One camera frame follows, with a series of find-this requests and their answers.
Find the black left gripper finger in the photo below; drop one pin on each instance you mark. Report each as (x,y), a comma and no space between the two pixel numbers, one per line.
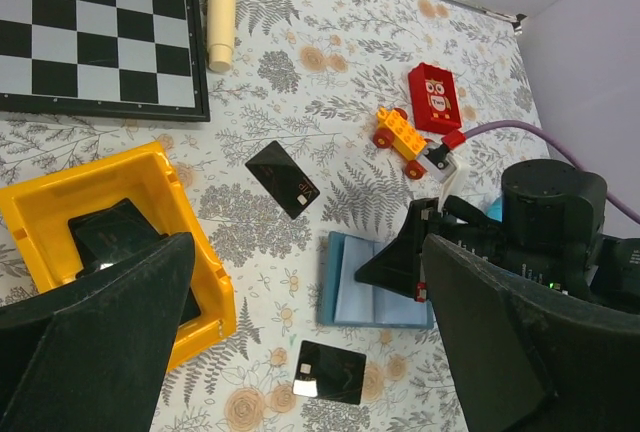
(92,355)

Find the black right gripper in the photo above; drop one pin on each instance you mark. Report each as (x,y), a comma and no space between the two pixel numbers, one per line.
(522,356)

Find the black vip card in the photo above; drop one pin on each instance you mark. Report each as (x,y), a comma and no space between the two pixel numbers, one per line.
(329,373)
(283,179)

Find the black card in bin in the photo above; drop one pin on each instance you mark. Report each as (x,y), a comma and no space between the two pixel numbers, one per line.
(134,280)

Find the yellow plastic bin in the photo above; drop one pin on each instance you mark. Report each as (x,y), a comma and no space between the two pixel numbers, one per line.
(37,213)

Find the orange toy car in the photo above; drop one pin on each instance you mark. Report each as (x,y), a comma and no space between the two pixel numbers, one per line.
(394,131)

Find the red owl toy block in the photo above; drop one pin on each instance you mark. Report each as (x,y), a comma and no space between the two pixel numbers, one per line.
(433,99)

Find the floral patterned table mat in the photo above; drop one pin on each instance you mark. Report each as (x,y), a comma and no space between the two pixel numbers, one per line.
(310,74)

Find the black white chessboard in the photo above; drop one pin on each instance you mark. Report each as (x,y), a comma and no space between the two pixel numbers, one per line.
(104,58)

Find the cream wooden pestle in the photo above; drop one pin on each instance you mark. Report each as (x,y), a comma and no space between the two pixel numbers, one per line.
(220,34)

